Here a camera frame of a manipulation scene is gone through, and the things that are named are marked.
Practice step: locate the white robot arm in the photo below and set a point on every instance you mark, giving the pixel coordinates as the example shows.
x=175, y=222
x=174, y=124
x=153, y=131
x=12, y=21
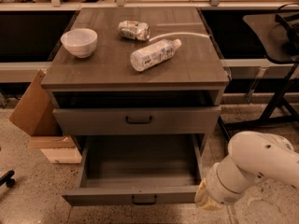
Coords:
x=252, y=158

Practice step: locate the grey wooden drawer cabinet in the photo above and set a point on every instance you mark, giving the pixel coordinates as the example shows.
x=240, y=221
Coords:
x=194, y=77

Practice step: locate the black chair wheel leg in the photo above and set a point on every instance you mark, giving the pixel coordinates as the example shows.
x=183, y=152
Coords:
x=7, y=179

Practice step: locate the clear plastic water bottle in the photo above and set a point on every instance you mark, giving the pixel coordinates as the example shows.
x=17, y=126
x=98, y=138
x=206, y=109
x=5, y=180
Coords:
x=153, y=54

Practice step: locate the grey top drawer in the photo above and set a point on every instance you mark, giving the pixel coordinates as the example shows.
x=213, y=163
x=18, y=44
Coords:
x=125, y=121

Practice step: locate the grey drawer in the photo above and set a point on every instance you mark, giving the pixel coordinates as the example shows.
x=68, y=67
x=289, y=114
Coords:
x=125, y=121
x=138, y=170

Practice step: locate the white ceramic bowl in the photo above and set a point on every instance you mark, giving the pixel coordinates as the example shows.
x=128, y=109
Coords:
x=80, y=42

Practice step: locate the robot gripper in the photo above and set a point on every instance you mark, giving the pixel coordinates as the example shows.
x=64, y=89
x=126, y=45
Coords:
x=219, y=186

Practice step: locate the crushed aluminium can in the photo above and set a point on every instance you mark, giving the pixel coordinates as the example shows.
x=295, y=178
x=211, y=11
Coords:
x=134, y=30

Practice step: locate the black stand with tray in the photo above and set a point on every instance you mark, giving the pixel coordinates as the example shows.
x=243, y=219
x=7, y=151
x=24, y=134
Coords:
x=279, y=35

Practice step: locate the white foam block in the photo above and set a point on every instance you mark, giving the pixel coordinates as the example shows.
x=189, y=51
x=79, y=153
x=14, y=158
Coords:
x=62, y=155

